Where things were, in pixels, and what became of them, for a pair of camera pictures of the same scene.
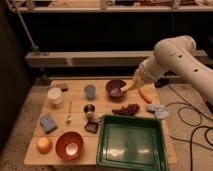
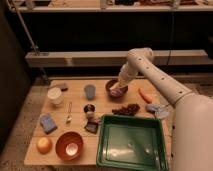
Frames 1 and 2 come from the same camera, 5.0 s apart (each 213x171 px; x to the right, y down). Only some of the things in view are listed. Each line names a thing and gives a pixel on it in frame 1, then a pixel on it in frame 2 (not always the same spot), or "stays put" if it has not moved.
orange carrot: [147, 98] stays put
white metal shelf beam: [93, 58] stays put
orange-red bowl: [69, 145] stays put
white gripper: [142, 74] → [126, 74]
